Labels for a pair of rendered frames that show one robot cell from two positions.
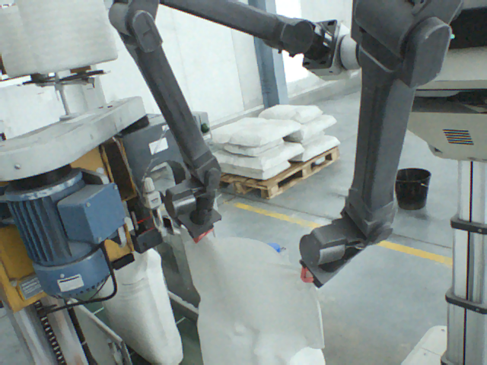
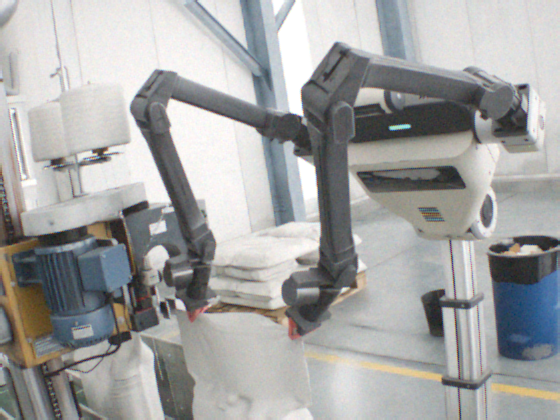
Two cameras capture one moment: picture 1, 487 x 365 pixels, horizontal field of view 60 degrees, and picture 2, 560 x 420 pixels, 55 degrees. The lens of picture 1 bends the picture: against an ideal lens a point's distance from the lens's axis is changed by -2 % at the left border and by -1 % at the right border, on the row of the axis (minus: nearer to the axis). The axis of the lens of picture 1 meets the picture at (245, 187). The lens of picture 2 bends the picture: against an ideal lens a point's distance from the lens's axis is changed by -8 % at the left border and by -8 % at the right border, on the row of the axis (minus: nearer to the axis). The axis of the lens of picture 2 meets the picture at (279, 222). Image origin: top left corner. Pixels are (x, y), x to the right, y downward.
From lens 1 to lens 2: 50 cm
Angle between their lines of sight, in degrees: 13
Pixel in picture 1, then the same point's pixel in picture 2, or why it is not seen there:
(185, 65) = not seen: hidden behind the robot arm
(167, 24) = not seen: hidden behind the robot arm
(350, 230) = (323, 275)
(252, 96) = (261, 215)
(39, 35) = (74, 122)
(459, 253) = (449, 332)
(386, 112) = (328, 163)
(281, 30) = (271, 120)
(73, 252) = (86, 304)
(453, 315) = (449, 397)
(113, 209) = (122, 266)
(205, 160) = (201, 232)
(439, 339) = not seen: outside the picture
